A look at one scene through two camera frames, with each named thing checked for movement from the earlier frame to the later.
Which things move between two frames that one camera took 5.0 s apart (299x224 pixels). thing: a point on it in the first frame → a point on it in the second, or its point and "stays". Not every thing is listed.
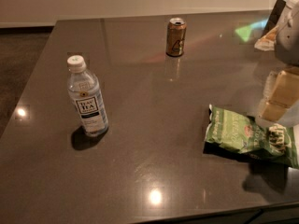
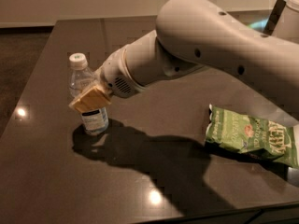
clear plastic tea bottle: (86, 93) stays
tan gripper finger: (285, 90) → (94, 99)
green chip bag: (230, 133) stays
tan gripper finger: (274, 111) → (78, 103)
